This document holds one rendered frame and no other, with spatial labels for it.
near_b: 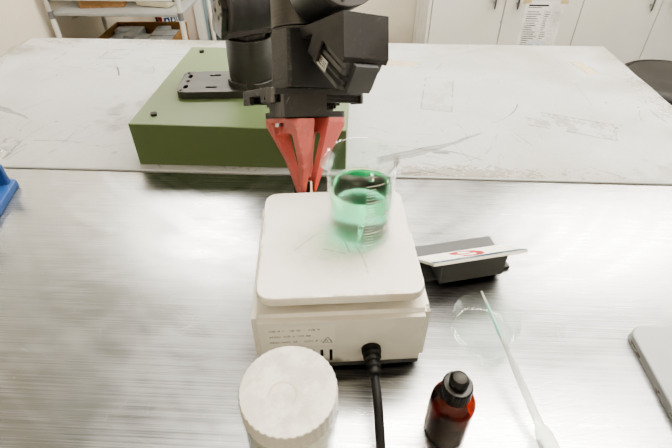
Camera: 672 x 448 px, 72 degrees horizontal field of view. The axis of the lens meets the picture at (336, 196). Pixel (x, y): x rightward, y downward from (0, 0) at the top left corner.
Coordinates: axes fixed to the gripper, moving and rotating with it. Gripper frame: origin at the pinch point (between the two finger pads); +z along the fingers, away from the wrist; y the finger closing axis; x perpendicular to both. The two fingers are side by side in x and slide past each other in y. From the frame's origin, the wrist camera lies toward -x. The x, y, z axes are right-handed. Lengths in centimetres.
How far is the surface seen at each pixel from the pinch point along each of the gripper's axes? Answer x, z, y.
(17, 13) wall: 214, -57, -25
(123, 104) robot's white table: 41.2, -9.8, -10.3
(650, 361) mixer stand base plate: -24.7, 13.2, 16.9
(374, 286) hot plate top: -15.4, 5.5, -3.2
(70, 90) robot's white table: 51, -12, -17
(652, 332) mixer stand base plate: -23.6, 11.9, 19.6
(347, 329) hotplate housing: -13.9, 8.9, -4.5
